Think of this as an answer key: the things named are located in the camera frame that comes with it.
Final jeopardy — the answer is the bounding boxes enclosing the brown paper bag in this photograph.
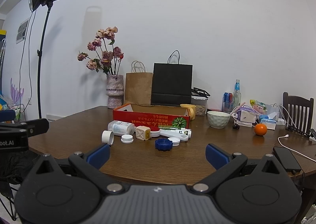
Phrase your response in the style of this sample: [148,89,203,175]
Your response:
[125,60,153,105]

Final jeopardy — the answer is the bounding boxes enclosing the clear glass bottle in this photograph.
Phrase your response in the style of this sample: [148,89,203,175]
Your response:
[232,79,241,108]

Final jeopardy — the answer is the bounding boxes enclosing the white pill bottle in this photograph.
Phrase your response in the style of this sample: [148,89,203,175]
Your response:
[108,120,135,136]

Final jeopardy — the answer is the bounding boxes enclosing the black light stand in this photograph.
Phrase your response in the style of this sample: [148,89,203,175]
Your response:
[36,1,54,119]

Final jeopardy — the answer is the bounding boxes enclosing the white tape roll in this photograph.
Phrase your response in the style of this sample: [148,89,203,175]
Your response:
[101,130,114,146]

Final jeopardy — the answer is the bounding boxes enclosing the white ribbed cap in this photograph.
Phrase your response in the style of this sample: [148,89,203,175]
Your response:
[120,134,133,144]

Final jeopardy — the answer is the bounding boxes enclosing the dried pink flowers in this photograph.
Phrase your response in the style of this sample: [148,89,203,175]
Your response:
[77,26,124,75]

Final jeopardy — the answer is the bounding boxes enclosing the colourful snack packet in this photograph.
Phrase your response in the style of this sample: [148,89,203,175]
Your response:
[250,99,267,115]

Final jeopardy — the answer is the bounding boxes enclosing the white textured bowl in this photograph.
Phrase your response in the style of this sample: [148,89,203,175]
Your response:
[207,111,230,129]

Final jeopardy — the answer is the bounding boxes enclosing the blue tissue pack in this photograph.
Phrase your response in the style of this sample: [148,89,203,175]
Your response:
[259,112,279,130]

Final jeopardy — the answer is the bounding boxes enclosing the beige cube toy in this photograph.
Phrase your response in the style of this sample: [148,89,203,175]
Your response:
[135,126,150,140]

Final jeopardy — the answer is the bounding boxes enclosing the white charging cable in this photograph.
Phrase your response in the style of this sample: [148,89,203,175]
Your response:
[277,134,316,163]

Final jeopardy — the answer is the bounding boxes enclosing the black paper bag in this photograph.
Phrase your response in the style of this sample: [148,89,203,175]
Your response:
[151,50,193,106]

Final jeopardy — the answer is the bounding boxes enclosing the white plastic tool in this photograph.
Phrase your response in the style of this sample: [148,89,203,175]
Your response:
[150,129,189,142]

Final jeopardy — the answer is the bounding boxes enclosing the blue ribbed lid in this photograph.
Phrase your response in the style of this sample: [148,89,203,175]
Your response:
[155,138,173,151]

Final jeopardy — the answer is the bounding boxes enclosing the orange fruit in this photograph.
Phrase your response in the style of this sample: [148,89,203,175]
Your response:
[254,123,267,136]

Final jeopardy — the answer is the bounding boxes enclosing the clear food container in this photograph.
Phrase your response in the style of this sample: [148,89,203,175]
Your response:
[191,87,211,116]

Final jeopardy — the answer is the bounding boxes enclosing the yellow mug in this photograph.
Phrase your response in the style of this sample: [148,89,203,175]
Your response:
[180,104,196,120]

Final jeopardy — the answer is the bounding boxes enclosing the red cardboard box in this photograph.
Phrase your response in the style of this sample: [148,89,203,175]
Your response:
[113,104,191,128]

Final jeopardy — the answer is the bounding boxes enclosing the white purple box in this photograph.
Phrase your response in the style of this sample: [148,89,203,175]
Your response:
[230,102,260,128]

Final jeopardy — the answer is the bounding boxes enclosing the small black ball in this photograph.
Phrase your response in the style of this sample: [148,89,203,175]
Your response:
[232,123,240,130]

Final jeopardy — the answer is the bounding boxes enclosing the black smartphone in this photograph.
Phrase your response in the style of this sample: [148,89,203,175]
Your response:
[273,146,302,174]

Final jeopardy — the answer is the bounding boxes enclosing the pink ceramic vase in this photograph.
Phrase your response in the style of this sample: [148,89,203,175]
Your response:
[106,75,124,109]

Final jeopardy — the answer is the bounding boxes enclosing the blue soda can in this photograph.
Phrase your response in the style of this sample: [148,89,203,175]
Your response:
[222,92,233,113]

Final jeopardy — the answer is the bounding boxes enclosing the small white lid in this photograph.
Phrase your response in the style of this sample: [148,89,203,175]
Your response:
[168,137,181,146]

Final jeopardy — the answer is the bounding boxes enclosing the white green tube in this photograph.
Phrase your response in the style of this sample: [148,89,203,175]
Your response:
[158,126,192,139]

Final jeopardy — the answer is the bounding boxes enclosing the dark wooden chair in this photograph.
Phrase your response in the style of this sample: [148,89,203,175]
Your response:
[282,92,314,132]

